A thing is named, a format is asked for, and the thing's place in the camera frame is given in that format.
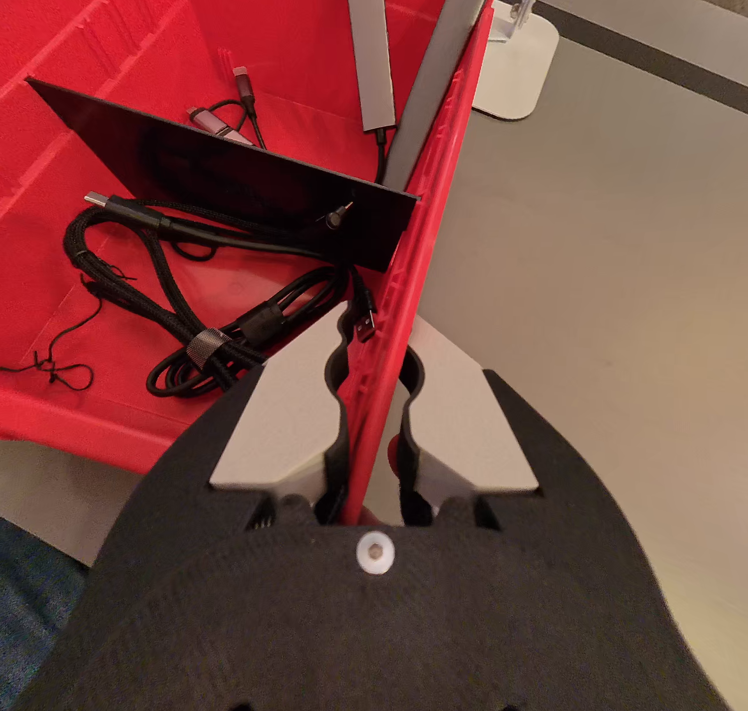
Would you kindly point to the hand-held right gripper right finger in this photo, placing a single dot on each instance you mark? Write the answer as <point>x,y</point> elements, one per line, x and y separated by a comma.
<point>473,436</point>

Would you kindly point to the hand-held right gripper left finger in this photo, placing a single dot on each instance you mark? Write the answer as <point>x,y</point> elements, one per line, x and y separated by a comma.
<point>275,431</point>

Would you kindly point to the grey usb hub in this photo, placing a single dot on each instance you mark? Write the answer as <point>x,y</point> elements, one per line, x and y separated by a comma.
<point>438,68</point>
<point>372,45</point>

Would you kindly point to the red plastic bin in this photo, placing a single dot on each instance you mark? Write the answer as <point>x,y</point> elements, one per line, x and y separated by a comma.
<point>70,80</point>

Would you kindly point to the black plastic bin divider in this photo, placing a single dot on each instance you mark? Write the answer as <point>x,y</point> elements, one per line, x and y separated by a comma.
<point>234,173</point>

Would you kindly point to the person's blue jeans leg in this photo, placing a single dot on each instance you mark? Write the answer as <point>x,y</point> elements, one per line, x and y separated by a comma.
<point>29,618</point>

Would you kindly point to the white stand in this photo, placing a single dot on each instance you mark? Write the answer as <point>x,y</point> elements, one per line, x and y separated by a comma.
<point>514,51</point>

